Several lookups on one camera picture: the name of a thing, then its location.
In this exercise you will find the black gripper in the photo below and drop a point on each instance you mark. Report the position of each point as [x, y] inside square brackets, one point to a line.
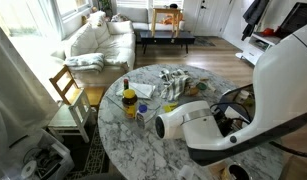
[223, 124]

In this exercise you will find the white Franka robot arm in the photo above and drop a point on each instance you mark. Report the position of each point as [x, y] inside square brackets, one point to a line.
[276, 83]

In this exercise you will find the white plastic bottle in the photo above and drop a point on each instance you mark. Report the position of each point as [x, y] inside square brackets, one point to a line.
[242, 96]

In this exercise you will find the green round lid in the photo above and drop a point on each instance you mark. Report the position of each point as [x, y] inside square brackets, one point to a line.
[201, 86]

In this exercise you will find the orange glass jar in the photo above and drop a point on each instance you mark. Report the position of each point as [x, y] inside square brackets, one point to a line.
[192, 91]

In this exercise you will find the small tan wood block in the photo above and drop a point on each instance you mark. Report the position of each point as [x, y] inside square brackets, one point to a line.
[215, 171]

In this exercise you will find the small wooden block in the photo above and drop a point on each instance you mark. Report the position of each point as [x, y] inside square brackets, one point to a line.
[203, 79]

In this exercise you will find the open tin can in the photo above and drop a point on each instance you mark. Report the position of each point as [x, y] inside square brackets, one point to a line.
[239, 173]

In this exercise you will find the yellow flat card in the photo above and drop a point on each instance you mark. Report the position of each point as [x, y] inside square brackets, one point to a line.
[169, 107]

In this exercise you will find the small white cup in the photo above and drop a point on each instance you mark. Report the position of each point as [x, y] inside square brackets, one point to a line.
[186, 173]

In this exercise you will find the striped dish towel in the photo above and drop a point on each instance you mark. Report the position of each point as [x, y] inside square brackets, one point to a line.
[174, 85]

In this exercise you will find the clear glass tray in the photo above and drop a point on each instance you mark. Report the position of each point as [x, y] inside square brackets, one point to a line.
[151, 109]

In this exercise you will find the white TV stand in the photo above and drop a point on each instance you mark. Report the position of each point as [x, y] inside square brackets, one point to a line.
[254, 50]

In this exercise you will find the blue cap clear bottle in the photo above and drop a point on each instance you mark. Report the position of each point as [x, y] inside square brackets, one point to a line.
[141, 116]

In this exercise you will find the brown cardboard box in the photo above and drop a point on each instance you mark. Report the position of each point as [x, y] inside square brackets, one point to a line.
[294, 170]

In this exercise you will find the grey door mat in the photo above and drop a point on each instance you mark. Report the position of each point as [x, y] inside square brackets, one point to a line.
[203, 41]

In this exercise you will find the white folded napkin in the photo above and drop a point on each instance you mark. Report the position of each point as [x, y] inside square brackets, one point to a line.
[143, 89]

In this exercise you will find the yellow lid dark jar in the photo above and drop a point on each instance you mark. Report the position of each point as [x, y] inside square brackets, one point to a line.
[129, 105]

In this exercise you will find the red object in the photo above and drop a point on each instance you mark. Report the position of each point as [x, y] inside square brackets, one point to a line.
[268, 32]

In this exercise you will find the black coffee table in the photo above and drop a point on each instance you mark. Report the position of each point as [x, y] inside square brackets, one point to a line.
[166, 36]

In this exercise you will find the white door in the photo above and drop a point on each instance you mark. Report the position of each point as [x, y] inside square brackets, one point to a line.
[209, 20]

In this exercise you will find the red cap green sauce bottle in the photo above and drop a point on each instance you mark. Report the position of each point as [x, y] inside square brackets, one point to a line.
[125, 85]

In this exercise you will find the dark hanging jacket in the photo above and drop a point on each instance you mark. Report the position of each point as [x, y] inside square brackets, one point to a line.
[254, 13]

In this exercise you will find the orange toy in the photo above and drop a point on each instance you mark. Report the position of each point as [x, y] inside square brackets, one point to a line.
[168, 20]

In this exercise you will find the black TV screen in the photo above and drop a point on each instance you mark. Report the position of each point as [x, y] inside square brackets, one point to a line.
[293, 17]

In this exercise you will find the light wooden stool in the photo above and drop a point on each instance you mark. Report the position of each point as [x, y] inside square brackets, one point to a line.
[164, 10]

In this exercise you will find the small black bowl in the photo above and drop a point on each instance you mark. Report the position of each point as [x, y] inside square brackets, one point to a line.
[173, 5]

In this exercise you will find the white sofa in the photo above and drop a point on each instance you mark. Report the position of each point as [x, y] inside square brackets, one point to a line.
[116, 46]

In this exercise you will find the dark patterned floor rug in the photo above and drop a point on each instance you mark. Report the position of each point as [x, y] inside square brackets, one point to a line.
[93, 160]

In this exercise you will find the light grey sofa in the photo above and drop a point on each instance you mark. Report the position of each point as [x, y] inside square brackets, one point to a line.
[133, 15]

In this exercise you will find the wooden chair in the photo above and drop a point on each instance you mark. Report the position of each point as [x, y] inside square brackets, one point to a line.
[78, 106]
[61, 83]

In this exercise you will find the floral cushion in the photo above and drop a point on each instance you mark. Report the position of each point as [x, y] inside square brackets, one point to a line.
[118, 17]

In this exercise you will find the folded grey white blanket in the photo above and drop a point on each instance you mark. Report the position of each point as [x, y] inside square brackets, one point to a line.
[84, 61]

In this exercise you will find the patterned sofa pillow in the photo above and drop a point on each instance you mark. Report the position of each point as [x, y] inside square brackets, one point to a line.
[97, 18]

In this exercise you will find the green house plant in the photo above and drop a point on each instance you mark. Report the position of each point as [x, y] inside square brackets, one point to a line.
[105, 5]

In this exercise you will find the clear plastic storage bin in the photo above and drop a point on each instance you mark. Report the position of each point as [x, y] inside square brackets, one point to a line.
[56, 150]

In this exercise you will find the yellow plush toy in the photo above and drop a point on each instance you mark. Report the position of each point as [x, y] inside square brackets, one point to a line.
[94, 9]

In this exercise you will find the bright window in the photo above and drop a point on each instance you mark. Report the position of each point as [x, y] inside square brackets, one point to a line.
[69, 6]

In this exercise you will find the white tape roll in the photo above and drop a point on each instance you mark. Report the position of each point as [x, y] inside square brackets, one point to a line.
[28, 169]

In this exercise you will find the white sheer curtain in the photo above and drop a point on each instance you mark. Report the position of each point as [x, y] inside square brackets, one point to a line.
[13, 100]

